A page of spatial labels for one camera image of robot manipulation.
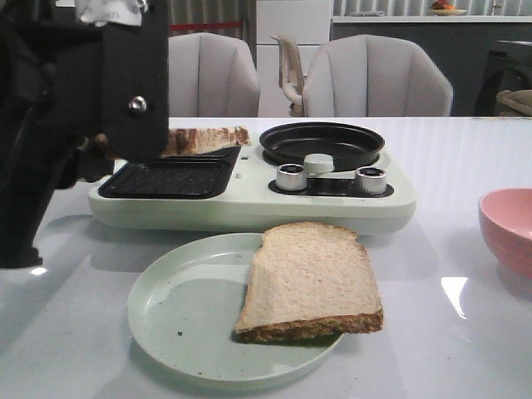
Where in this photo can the mint green round plate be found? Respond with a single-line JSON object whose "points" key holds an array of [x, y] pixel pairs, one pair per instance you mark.
{"points": [[183, 308]]}

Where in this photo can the white cabinet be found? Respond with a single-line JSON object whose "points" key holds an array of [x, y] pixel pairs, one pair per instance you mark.
{"points": [[308, 23]]}

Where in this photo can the right grey upholstered chair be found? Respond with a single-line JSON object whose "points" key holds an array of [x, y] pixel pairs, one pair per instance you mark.
{"points": [[375, 76]]}

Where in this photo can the bread slice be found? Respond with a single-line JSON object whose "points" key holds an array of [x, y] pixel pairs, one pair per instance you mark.
{"points": [[199, 141], [309, 280]]}

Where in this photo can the pink bowl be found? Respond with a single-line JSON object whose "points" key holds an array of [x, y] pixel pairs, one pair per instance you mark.
{"points": [[505, 225]]}

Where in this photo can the right silver control knob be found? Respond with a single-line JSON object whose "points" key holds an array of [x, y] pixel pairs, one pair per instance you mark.
{"points": [[370, 180]]}

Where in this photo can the left grey upholstered chair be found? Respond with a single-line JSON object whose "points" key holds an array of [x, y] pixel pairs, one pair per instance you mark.
{"points": [[211, 75]]}

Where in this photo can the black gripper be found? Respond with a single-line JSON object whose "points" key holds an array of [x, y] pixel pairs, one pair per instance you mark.
{"points": [[61, 83]]}

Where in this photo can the grey upholstered chair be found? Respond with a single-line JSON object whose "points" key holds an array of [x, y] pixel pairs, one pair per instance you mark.
{"points": [[211, 75], [375, 76]]}

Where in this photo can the silver control knob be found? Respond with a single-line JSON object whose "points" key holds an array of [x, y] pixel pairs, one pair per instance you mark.
{"points": [[370, 180], [291, 177]]}

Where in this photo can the left silver control knob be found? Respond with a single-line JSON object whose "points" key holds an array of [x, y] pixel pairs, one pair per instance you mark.
{"points": [[291, 177]]}

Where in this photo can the red barrier tape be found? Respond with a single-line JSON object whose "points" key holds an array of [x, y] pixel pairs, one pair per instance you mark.
{"points": [[205, 26]]}

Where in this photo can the mint green breakfast maker base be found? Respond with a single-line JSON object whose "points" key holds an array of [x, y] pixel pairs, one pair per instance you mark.
{"points": [[234, 190]]}

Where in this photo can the beige office chair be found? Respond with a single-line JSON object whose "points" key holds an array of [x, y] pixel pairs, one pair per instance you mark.
{"points": [[291, 77]]}

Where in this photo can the black round frying pan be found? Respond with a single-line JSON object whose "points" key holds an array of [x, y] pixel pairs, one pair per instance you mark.
{"points": [[350, 146]]}

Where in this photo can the fruit plate on counter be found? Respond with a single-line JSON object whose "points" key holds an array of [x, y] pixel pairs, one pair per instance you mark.
{"points": [[444, 8]]}

